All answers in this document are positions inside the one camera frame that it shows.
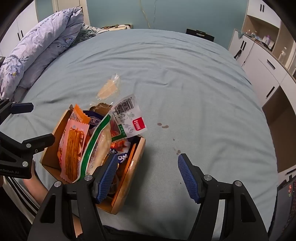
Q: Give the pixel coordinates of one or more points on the person's dark striped clothing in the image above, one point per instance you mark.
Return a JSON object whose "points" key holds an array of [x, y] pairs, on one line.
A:
{"points": [[13, 208]]}

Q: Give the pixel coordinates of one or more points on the small clear snack packet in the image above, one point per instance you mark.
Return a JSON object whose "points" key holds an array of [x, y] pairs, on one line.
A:
{"points": [[108, 89]]}

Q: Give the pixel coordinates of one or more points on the black flat object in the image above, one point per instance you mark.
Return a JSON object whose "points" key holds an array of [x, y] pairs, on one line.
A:
{"points": [[200, 34]]}

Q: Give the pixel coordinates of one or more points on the light blue bed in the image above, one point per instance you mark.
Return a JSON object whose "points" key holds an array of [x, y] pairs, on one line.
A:
{"points": [[185, 92]]}

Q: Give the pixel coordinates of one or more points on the pink spicy stick packet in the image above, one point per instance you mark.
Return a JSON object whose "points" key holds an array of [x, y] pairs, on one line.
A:
{"points": [[71, 150]]}

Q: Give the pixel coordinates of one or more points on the brown cardboard box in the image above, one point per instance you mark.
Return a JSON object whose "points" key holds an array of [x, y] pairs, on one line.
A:
{"points": [[126, 185]]}

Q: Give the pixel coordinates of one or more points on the person's left forearm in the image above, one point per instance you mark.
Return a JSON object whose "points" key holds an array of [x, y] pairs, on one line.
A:
{"points": [[34, 188]]}

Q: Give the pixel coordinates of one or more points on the blue and white snack packet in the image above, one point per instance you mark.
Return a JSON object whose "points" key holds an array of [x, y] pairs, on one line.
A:
{"points": [[122, 155], [94, 121]]}

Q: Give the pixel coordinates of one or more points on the green-edged clear snack packet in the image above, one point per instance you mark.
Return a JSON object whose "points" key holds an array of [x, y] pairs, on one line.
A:
{"points": [[101, 143]]}

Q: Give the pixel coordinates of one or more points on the green floral pillow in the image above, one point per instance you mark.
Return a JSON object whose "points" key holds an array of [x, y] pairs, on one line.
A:
{"points": [[89, 32]]}

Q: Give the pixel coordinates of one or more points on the white wardrobe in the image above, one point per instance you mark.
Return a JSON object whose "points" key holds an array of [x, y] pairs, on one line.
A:
{"points": [[25, 20]]}

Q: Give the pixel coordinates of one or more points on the orange spicy stick packet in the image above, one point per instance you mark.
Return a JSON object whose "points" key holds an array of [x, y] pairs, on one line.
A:
{"points": [[79, 114]]}

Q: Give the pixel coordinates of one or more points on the lilac floral duvet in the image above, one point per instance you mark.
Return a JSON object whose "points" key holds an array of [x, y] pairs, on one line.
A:
{"points": [[34, 46]]}

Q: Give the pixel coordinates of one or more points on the white barcode snack packet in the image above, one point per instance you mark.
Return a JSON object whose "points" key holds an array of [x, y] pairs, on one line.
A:
{"points": [[129, 115]]}

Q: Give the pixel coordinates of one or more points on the beige bedside object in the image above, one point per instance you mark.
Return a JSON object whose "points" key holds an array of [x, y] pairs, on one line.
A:
{"points": [[118, 26]]}

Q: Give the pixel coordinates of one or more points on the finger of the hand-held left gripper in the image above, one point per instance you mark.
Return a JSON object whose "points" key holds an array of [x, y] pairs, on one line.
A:
{"points": [[37, 141], [22, 108]]}

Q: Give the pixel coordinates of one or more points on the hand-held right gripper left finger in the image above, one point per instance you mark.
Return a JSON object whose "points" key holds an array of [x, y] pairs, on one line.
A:
{"points": [[108, 179]]}

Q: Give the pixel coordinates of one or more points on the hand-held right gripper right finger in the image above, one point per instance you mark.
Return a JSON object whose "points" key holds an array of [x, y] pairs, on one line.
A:
{"points": [[189, 179]]}

